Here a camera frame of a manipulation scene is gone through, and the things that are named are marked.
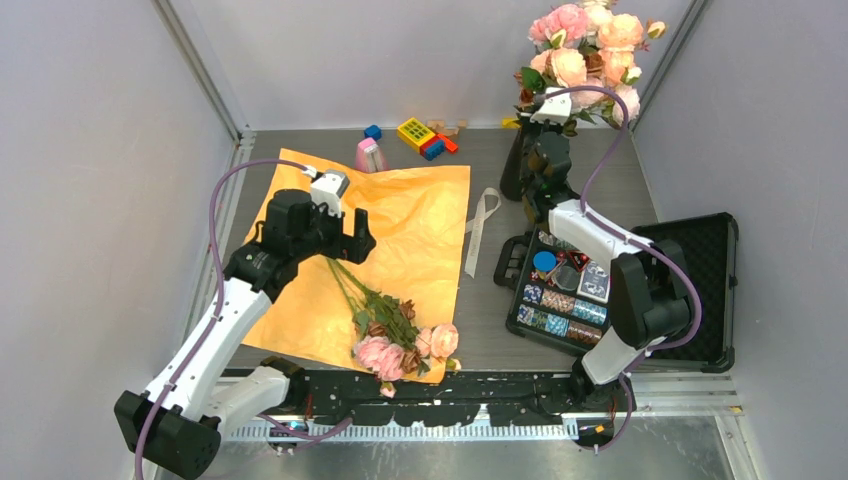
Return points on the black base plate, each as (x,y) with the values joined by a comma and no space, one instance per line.
(508,398)

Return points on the red blue toy blocks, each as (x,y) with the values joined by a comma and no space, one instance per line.
(436,146)

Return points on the orange yellow wrapping paper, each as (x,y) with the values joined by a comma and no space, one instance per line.
(418,218)

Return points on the orange flower bouquet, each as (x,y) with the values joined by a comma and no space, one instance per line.
(389,343)

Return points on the wooden toy pieces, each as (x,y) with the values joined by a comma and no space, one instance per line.
(447,129)

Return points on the black vase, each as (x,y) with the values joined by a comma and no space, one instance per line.
(510,184)

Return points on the yellow toy block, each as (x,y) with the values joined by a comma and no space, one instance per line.
(415,134)

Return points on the pink metronome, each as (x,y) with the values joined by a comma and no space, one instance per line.
(369,157)

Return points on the blue round chip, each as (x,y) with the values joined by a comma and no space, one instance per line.
(544,262)

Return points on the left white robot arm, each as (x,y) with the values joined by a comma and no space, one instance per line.
(179,420)

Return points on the pink flowers in vase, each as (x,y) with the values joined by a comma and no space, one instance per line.
(583,43)

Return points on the blue toy block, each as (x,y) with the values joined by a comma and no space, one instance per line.
(373,132)

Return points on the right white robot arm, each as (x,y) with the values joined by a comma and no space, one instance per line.
(652,304)

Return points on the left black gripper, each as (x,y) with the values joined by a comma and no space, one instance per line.
(350,248)

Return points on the cream printed ribbon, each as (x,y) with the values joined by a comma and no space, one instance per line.
(488,203)

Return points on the small yellow toy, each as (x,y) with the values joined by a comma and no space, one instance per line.
(511,123)

